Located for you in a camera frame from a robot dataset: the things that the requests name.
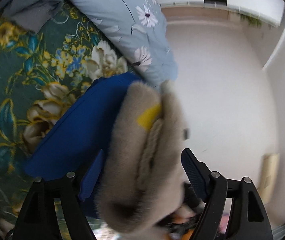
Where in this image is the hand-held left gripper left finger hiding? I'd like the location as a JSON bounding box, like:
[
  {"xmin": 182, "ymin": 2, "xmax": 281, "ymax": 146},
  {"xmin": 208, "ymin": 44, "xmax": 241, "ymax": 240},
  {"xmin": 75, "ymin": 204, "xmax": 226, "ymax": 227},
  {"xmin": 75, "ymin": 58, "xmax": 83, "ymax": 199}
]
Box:
[{"xmin": 11, "ymin": 149, "xmax": 105, "ymax": 240}]

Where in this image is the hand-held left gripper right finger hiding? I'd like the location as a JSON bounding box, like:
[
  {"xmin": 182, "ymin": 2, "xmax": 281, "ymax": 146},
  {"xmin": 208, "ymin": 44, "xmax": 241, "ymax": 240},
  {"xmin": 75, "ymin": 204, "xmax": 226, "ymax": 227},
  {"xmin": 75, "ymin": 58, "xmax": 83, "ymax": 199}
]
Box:
[{"xmin": 181, "ymin": 148, "xmax": 274, "ymax": 240}]

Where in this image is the beige fuzzy printed sweater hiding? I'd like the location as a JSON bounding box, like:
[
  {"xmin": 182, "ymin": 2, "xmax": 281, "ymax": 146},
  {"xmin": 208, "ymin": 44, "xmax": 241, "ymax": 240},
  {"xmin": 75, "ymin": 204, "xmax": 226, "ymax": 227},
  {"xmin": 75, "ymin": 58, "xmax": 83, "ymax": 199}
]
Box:
[{"xmin": 93, "ymin": 80, "xmax": 190, "ymax": 240}]

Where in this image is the teal floral blanket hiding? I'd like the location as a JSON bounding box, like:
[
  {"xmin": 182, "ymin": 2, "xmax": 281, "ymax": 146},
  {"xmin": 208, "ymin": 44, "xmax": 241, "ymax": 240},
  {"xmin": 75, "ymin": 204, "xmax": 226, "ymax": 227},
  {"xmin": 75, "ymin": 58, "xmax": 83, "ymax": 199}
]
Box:
[{"xmin": 0, "ymin": 2, "xmax": 133, "ymax": 230}]

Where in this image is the light blue floral quilt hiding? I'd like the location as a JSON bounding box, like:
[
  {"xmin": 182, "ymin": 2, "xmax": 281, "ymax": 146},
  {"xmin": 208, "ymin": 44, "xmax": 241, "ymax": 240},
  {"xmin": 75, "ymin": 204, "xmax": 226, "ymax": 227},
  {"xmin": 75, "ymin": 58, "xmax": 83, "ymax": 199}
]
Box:
[{"xmin": 65, "ymin": 0, "xmax": 178, "ymax": 88}]

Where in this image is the grey garment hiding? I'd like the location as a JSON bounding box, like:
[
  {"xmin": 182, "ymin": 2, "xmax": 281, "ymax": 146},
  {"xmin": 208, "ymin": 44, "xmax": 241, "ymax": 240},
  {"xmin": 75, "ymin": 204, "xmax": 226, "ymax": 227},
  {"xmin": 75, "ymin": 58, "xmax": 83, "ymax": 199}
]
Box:
[{"xmin": 0, "ymin": 0, "xmax": 70, "ymax": 33}]

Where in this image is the white glossy wardrobe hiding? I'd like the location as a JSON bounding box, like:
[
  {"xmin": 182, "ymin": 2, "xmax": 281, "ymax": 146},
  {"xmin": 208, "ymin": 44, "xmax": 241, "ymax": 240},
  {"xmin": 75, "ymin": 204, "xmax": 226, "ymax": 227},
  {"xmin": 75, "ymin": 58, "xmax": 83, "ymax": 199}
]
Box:
[{"xmin": 157, "ymin": 0, "xmax": 285, "ymax": 28}]

